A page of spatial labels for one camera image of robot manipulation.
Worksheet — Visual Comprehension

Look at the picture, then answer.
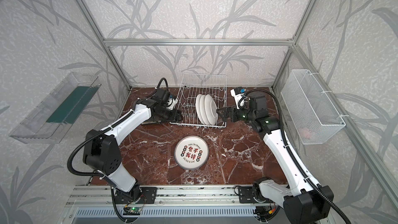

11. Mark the white round plate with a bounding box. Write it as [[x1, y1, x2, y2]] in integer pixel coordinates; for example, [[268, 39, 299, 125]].
[[195, 94, 205, 124], [200, 94, 210, 125], [174, 136, 209, 170], [205, 94, 218, 125]]

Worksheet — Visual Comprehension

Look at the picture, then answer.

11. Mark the aluminium mounting rail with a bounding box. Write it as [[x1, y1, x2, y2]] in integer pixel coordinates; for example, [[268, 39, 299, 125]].
[[66, 185, 275, 207]]

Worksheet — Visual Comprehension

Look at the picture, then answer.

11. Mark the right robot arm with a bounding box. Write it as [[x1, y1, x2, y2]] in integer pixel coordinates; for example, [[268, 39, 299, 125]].
[[217, 87, 350, 224]]

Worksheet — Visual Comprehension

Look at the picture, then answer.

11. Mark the white wire dish rack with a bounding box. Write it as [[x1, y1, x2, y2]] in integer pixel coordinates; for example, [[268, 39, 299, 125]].
[[174, 73, 227, 129]]

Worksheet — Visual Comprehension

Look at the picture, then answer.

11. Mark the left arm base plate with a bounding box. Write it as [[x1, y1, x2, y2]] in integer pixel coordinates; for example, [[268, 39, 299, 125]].
[[114, 187, 158, 204]]

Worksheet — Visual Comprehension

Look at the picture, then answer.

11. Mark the right circuit board with wires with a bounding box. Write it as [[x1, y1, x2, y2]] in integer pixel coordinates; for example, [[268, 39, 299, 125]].
[[253, 206, 279, 222]]

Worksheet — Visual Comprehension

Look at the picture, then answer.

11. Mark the clear plastic wall bin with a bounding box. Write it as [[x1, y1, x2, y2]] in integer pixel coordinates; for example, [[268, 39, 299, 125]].
[[9, 72, 102, 144]]

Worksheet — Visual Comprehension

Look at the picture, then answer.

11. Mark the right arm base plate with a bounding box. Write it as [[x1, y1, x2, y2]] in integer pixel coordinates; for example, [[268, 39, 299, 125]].
[[235, 186, 274, 204]]

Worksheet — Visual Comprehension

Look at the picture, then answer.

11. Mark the pink object in basket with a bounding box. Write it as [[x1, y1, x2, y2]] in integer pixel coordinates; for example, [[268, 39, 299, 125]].
[[298, 128, 314, 140]]

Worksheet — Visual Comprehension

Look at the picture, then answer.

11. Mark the aluminium frame crossbar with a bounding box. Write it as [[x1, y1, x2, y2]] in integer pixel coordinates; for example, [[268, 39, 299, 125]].
[[104, 38, 293, 46]]

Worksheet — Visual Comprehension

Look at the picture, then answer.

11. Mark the left green circuit board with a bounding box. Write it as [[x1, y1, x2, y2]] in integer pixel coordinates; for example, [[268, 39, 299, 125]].
[[123, 206, 143, 216]]

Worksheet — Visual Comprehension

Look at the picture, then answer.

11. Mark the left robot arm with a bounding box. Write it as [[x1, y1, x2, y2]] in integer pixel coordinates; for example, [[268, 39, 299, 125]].
[[67, 78, 182, 202]]

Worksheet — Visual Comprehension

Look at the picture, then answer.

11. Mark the white mesh wall basket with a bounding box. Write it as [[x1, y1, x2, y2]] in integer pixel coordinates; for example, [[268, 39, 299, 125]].
[[281, 69, 346, 145]]

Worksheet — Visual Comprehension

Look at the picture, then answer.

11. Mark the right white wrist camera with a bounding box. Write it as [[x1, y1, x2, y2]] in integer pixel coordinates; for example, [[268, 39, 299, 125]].
[[231, 87, 246, 109]]

